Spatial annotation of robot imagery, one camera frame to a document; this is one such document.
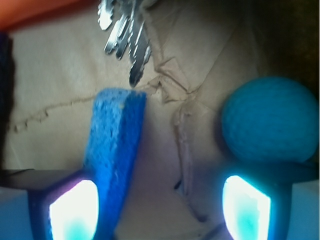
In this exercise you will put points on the orange plastic carrot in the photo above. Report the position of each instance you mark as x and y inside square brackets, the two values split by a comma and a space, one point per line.
[16, 12]

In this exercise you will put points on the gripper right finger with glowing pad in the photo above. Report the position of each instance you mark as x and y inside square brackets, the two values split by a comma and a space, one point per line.
[272, 201]

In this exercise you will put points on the silver key bunch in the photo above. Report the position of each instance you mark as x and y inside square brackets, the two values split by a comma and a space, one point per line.
[129, 32]

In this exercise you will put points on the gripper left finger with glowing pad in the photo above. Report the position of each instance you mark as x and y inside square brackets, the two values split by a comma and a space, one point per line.
[48, 205]

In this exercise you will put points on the navy blue rope toy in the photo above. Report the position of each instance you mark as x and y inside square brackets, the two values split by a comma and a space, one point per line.
[7, 72]

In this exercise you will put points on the teal knitted ball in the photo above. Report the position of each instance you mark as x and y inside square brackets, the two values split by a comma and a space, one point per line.
[271, 119]

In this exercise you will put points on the blue sponge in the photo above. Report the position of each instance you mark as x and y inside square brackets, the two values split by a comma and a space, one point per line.
[113, 141]

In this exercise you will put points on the brown paper bag tray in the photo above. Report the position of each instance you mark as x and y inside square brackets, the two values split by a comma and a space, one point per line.
[201, 51]

